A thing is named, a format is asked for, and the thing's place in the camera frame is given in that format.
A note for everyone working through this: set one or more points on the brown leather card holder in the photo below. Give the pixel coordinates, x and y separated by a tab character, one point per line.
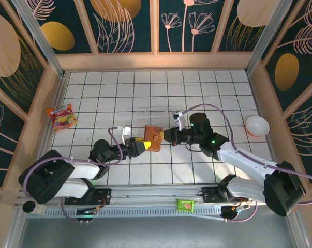
150	133

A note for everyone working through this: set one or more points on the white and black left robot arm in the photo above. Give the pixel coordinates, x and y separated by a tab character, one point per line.
80	169

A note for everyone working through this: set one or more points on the clear plastic box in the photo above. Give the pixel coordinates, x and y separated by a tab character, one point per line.
155	116

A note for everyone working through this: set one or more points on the white bowl with orange rim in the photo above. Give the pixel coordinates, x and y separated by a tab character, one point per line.
257	125

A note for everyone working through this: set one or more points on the green snack packet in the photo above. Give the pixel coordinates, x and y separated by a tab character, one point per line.
185	205

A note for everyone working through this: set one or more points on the red snack packet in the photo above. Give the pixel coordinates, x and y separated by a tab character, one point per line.
62	118

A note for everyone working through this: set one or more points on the left controller board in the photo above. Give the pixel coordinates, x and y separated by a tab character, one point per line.
86	213

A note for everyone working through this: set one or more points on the controller board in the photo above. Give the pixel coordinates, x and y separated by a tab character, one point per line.
86	213
233	210

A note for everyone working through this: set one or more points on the right controller board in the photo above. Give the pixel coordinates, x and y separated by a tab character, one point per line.
233	210

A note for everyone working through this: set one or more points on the black round knob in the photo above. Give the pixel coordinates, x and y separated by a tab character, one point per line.
29	206

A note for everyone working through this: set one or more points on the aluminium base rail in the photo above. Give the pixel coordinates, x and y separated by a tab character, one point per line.
150	193

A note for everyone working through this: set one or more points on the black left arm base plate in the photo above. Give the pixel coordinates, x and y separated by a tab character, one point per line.
104	196

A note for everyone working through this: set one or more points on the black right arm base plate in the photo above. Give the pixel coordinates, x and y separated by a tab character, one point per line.
210	195

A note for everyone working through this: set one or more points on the aluminium frame post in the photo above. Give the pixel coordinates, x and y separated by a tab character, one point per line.
269	36
39	36

